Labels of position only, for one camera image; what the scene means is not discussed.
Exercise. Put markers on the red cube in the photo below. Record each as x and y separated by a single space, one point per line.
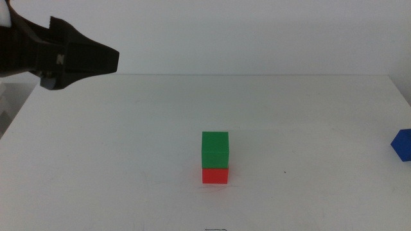
215 176

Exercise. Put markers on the blue cube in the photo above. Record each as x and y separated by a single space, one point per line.
403 145

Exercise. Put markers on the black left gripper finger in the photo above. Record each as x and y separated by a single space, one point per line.
80 76
96 57

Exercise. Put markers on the green cube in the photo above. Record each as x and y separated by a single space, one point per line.
215 149

